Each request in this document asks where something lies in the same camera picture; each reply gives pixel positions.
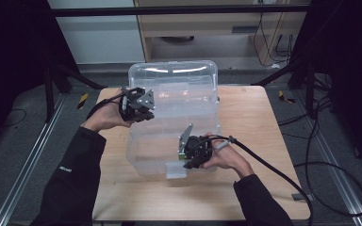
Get right hand-held gripper cable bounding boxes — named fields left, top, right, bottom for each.
left=199, top=134, right=315, bottom=226

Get hanging black desk cables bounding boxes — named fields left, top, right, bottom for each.
left=252, top=11, right=294, bottom=69

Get white cabinet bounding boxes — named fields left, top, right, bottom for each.
left=47, top=0, right=147, bottom=66

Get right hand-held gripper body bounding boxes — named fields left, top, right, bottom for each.
left=177, top=122, right=215, bottom=163

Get thin black floor cable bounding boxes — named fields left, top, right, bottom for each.
left=0, top=107, right=28, bottom=128

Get person's left hand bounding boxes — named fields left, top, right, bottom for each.
left=80, top=89, right=136, bottom=134

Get clear plastic storage box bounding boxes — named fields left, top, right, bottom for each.
left=125, top=59, right=222, bottom=180

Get left hand-held gripper cable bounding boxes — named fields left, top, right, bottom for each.
left=86, top=90, right=130, bottom=121

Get looped black floor cable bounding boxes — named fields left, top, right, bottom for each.
left=295, top=161, right=362, bottom=218

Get person's right hand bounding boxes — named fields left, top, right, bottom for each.
left=200, top=133, right=255, bottom=181

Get yellow and black tape strip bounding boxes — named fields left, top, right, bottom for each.
left=76, top=92, right=90, bottom=110
left=277, top=89, right=297, bottom=105

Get aluminium floor rail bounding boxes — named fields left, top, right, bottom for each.
left=290, top=90, right=362, bottom=226
left=0, top=93, right=68, bottom=226

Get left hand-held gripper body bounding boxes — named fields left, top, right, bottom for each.
left=118, top=86, right=156, bottom=122

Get hand-held gripper cable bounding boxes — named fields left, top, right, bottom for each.
left=86, top=90, right=130, bottom=121
left=199, top=134, right=315, bottom=226

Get light wooden desk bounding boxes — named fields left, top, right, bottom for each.
left=134, top=0, right=311, bottom=69

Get black metal stand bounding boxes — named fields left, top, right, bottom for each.
left=41, top=57, right=107, bottom=124
left=253, top=57, right=318, bottom=120

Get grey tape piece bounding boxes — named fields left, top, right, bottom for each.
left=291, top=192, right=314, bottom=202

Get black curtain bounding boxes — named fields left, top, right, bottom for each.
left=288, top=0, right=362, bottom=175
left=0, top=0, right=83, bottom=152

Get black horizontal frame bar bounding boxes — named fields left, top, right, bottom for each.
left=50, top=4, right=311, bottom=18

